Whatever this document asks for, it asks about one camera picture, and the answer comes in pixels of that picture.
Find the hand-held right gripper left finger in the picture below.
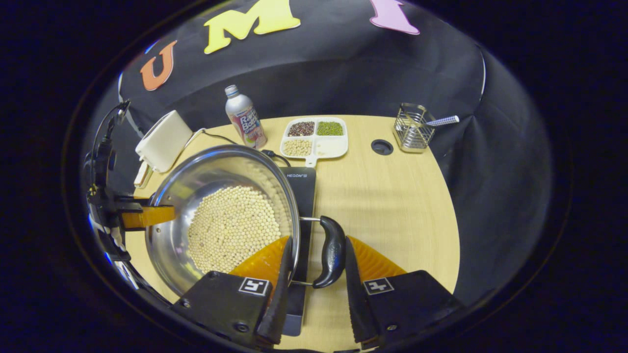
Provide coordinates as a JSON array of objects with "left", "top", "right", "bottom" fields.
[{"left": 172, "top": 235, "right": 294, "bottom": 346}]

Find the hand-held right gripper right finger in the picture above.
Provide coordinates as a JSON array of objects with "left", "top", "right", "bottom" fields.
[{"left": 345, "top": 235, "right": 464, "bottom": 344}]

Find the stainless steel pot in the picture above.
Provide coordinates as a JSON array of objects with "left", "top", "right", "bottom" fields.
[{"left": 145, "top": 145, "right": 347, "bottom": 297}]

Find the large heap of soybeans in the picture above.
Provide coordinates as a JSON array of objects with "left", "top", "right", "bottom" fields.
[{"left": 187, "top": 185, "right": 282, "bottom": 274}]

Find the black induction cooktop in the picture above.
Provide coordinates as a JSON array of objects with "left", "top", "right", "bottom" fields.
[{"left": 277, "top": 167, "right": 317, "bottom": 337}]

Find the sandwich with lettuce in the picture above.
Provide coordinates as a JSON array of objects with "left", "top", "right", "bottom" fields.
[{"left": 133, "top": 161, "right": 154, "bottom": 189}]

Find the white toaster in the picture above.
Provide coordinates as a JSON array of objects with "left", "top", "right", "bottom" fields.
[{"left": 135, "top": 110, "right": 194, "bottom": 173}]

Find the silver drink bottle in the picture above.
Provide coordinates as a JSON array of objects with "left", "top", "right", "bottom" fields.
[{"left": 225, "top": 84, "right": 268, "bottom": 150}]

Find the small pile of soybeans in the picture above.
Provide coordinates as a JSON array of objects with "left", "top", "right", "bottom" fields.
[{"left": 284, "top": 139, "right": 313, "bottom": 157}]

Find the white divided tray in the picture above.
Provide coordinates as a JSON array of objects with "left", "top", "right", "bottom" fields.
[{"left": 280, "top": 117, "right": 349, "bottom": 168}]

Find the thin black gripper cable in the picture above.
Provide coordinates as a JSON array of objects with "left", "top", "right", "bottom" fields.
[{"left": 90, "top": 100, "right": 132, "bottom": 187}]

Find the white toaster cable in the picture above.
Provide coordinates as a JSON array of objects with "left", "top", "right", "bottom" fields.
[{"left": 183, "top": 127, "right": 207, "bottom": 150}]

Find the black power cable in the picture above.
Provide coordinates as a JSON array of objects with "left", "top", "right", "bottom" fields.
[{"left": 204, "top": 130, "right": 292, "bottom": 168}]

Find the metal wire basket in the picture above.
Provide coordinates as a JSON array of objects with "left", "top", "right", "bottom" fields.
[{"left": 393, "top": 102, "right": 436, "bottom": 153}]

